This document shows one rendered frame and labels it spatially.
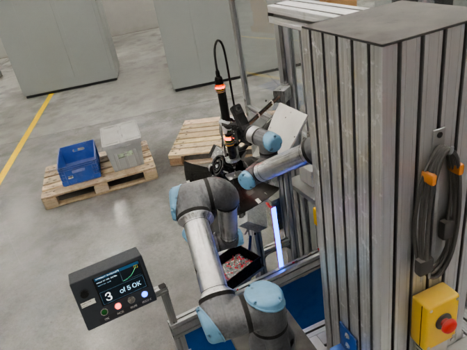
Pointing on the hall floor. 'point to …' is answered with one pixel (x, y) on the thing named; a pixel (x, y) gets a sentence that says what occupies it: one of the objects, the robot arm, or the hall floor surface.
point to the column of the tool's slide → (303, 225)
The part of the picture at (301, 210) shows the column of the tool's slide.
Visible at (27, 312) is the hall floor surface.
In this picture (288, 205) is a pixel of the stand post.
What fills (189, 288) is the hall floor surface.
